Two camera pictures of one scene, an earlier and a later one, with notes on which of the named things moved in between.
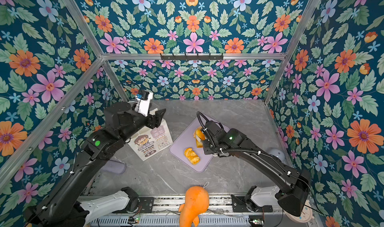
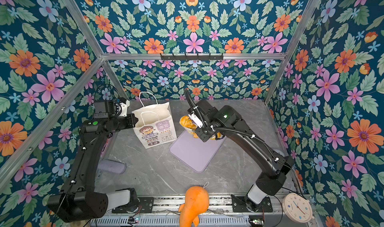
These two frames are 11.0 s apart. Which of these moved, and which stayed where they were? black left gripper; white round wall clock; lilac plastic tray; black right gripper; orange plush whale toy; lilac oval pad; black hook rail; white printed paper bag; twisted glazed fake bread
Moved: white printed paper bag; black right gripper; black left gripper; twisted glazed fake bread
Stayed: lilac plastic tray; lilac oval pad; orange plush whale toy; white round wall clock; black hook rail
